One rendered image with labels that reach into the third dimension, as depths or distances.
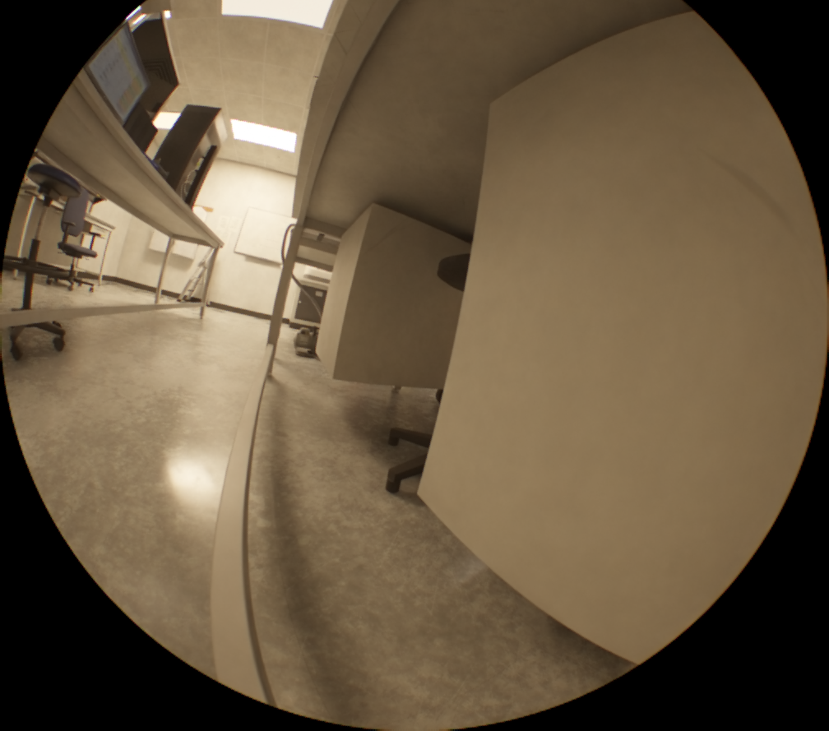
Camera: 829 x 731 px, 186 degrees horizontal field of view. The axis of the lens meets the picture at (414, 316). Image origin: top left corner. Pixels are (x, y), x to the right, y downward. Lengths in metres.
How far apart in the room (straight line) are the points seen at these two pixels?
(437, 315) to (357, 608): 0.92
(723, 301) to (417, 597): 0.50
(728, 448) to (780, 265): 0.11
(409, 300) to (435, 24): 0.82
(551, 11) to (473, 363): 0.51
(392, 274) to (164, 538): 0.95
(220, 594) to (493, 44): 0.71
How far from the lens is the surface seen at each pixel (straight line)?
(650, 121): 0.28
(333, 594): 0.47
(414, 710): 0.42
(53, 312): 1.31
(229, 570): 0.27
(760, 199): 0.23
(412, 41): 0.52
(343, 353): 0.86
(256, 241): 4.99
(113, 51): 1.65
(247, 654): 0.24
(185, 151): 2.65
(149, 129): 2.32
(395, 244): 0.92
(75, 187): 1.41
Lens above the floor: 0.41
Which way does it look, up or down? 3 degrees up
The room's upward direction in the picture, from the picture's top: 12 degrees clockwise
